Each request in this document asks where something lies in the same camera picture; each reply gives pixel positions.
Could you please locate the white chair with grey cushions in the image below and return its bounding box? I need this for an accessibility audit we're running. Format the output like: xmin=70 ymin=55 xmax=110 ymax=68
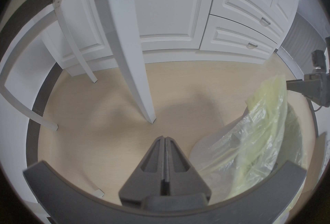
xmin=0 ymin=0 xmax=157 ymax=221

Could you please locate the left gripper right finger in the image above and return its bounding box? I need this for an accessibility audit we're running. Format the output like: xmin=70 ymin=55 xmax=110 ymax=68
xmin=165 ymin=136 xmax=212 ymax=206

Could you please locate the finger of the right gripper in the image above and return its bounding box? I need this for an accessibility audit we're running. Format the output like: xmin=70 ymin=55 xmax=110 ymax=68
xmin=285 ymin=79 xmax=308 ymax=94

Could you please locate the white trash bin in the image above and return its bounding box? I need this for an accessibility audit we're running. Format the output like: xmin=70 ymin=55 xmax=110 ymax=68
xmin=189 ymin=100 xmax=317 ymax=187

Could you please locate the yellow plastic bag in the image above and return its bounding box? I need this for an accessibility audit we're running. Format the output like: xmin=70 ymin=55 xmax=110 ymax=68
xmin=189 ymin=73 xmax=310 ymax=196

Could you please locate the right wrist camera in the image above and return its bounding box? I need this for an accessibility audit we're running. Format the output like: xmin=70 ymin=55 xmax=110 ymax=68
xmin=310 ymin=49 xmax=326 ymax=69

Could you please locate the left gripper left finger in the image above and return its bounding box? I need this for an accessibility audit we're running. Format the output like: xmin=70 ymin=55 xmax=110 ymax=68
xmin=119 ymin=136 xmax=166 ymax=208

